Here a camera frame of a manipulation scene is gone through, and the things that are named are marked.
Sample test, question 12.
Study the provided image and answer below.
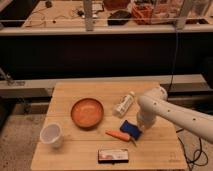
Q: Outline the orange crate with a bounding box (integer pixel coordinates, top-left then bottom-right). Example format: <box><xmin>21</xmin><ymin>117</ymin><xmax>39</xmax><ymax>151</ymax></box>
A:
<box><xmin>131</xmin><ymin>5</ymin><xmax>152</xmax><ymax>25</ymax></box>

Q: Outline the white vertical post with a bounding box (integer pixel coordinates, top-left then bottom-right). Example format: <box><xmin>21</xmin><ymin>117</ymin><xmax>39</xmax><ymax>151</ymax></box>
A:
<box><xmin>83</xmin><ymin>0</ymin><xmax>93</xmax><ymax>31</ymax></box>

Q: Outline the black pan on bench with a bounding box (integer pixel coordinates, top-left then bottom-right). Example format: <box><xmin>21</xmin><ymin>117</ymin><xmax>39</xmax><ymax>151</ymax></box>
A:
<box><xmin>107</xmin><ymin>10</ymin><xmax>131</xmax><ymax>26</ymax></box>

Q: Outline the orange wooden bowl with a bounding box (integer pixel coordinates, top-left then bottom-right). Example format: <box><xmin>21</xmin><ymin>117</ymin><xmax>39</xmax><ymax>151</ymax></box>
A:
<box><xmin>71</xmin><ymin>98</ymin><xmax>104</xmax><ymax>129</ymax></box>

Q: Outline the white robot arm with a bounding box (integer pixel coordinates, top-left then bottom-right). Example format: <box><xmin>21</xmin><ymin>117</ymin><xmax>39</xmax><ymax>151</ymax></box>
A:
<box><xmin>137</xmin><ymin>86</ymin><xmax>213</xmax><ymax>144</ymax></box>

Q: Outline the white plastic bottle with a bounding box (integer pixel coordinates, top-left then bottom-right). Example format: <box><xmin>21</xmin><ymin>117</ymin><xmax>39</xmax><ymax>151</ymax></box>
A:
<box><xmin>113</xmin><ymin>91</ymin><xmax>135</xmax><ymax>118</ymax></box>

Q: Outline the white ceramic cup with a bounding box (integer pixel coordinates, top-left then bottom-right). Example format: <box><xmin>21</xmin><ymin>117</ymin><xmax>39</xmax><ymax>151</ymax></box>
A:
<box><xmin>40</xmin><ymin>123</ymin><xmax>63</xmax><ymax>148</ymax></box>

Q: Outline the wooden table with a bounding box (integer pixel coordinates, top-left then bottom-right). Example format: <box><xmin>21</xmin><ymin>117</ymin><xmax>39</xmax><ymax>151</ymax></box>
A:
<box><xmin>31</xmin><ymin>81</ymin><xmax>186</xmax><ymax>171</ymax></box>

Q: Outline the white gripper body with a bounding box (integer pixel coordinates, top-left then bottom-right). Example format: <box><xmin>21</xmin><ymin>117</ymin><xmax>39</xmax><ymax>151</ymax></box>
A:
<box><xmin>137</xmin><ymin>113</ymin><xmax>155</xmax><ymax>131</ymax></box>

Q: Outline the orange carrot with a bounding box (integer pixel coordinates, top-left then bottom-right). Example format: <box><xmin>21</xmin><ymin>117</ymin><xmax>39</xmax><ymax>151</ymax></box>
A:
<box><xmin>106</xmin><ymin>130</ymin><xmax>135</xmax><ymax>144</ymax></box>

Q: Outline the black box with white label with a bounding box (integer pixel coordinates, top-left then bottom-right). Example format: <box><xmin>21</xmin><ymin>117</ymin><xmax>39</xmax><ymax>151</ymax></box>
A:
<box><xmin>98</xmin><ymin>149</ymin><xmax>129</xmax><ymax>164</ymax></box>

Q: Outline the black cable on floor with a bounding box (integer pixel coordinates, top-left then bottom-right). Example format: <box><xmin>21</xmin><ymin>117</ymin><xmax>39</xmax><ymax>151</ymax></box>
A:
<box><xmin>176</xmin><ymin>128</ymin><xmax>209</xmax><ymax>171</ymax></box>

